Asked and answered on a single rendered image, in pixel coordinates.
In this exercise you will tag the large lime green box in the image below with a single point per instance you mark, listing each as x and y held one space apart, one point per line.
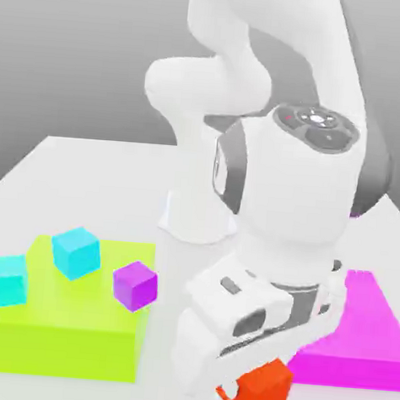
56 344

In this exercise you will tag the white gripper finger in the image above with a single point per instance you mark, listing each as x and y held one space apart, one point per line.
231 388

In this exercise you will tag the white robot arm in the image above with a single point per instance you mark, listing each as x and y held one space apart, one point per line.
288 193

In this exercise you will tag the large magenta box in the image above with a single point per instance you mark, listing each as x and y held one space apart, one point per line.
362 334

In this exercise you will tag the small orange cube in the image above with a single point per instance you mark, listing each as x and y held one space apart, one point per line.
262 391

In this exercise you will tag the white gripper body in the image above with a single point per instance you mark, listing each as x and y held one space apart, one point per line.
198 349

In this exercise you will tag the small cyan cube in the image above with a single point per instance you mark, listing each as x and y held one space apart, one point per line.
75 254
4 281

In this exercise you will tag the small purple cube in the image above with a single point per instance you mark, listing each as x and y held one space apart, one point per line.
134 286

